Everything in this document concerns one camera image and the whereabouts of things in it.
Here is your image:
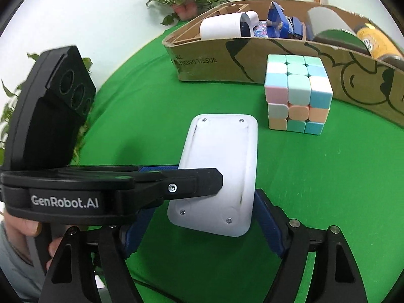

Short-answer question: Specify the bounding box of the colourful card box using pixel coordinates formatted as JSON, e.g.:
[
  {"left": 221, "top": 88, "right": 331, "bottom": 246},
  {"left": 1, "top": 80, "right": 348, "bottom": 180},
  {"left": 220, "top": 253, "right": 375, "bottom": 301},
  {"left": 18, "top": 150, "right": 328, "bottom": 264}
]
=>
[{"left": 253, "top": 20, "right": 268, "bottom": 38}]

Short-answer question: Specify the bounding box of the silver metal tin can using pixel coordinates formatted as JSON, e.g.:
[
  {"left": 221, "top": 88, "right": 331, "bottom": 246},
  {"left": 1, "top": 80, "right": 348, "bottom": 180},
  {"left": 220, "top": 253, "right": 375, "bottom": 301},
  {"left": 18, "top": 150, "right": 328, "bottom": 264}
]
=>
[{"left": 306, "top": 6, "right": 370, "bottom": 56}]

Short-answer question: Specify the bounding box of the person's left hand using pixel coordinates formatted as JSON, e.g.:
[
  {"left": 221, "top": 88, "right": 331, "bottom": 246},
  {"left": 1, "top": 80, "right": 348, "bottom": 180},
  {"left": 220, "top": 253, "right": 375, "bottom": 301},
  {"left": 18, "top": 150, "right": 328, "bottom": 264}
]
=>
[{"left": 3, "top": 209, "right": 42, "bottom": 265}]

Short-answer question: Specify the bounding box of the pastel rubik's cube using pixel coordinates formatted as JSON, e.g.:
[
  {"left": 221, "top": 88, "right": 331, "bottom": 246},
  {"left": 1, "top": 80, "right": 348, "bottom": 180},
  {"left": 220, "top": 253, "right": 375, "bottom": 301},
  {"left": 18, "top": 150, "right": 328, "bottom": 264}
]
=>
[{"left": 264, "top": 54, "right": 334, "bottom": 135}]

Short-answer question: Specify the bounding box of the white plastic rectangular case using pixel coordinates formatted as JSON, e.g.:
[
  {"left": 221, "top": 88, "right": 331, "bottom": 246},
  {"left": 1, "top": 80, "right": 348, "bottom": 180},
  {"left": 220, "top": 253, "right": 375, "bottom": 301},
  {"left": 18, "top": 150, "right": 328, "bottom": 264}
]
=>
[{"left": 167, "top": 114, "right": 258, "bottom": 237}]

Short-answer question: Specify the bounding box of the yellow label tea jar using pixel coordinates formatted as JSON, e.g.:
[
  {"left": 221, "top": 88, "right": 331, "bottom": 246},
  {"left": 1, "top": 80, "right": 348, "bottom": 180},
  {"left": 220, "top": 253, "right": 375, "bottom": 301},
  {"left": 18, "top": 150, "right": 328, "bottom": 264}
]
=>
[{"left": 354, "top": 23, "right": 403, "bottom": 70}]

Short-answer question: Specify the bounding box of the camera module on left gripper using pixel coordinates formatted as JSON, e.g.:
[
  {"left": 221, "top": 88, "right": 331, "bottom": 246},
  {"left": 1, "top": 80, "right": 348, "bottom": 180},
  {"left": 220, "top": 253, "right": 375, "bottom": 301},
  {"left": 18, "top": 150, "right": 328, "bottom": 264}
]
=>
[{"left": 1, "top": 46, "right": 96, "bottom": 171}]

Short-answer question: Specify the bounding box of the white handheld fan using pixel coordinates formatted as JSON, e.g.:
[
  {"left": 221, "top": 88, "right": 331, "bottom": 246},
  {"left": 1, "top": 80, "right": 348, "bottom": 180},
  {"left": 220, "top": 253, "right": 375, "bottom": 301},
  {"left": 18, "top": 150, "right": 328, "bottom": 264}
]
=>
[{"left": 199, "top": 11, "right": 260, "bottom": 40}]

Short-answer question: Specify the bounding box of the brown cardboard box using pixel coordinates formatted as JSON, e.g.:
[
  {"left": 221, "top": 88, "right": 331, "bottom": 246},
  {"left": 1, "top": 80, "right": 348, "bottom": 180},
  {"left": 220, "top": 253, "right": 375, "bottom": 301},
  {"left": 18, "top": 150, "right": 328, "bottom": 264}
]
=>
[{"left": 162, "top": 0, "right": 403, "bottom": 126}]

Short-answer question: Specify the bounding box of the grey sleeve forearm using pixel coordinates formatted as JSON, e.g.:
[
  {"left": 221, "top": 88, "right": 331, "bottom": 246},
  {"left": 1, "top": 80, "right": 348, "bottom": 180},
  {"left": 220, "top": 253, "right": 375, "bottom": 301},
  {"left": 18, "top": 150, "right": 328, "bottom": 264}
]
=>
[{"left": 1, "top": 222, "right": 42, "bottom": 302}]

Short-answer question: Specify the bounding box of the green tablecloth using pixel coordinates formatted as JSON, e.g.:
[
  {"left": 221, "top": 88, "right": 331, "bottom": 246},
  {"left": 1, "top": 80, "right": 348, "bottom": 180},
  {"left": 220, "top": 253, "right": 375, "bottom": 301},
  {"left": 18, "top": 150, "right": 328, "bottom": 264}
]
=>
[{"left": 80, "top": 39, "right": 403, "bottom": 302}]

